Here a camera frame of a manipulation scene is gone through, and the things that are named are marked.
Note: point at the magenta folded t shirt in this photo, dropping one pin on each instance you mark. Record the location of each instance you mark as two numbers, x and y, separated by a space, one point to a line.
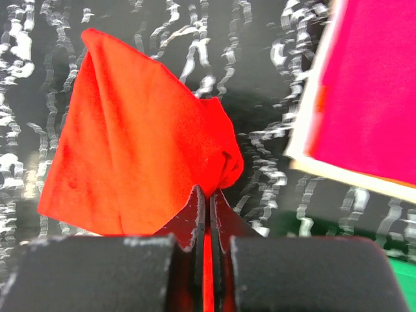
369 120

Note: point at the red t shirt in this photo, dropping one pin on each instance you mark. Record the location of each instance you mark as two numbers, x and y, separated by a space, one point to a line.
135 142

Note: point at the black marbled table mat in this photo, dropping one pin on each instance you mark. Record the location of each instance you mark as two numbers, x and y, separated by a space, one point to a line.
254 55

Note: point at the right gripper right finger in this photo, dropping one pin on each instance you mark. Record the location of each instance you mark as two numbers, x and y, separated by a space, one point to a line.
254 273

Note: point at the cream folded t shirt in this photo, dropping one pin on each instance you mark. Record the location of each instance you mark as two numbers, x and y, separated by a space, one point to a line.
306 123

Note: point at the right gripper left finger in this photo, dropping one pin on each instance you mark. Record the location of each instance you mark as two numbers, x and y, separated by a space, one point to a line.
160 272

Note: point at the green plastic bin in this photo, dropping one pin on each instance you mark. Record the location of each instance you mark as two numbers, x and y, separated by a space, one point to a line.
403 279

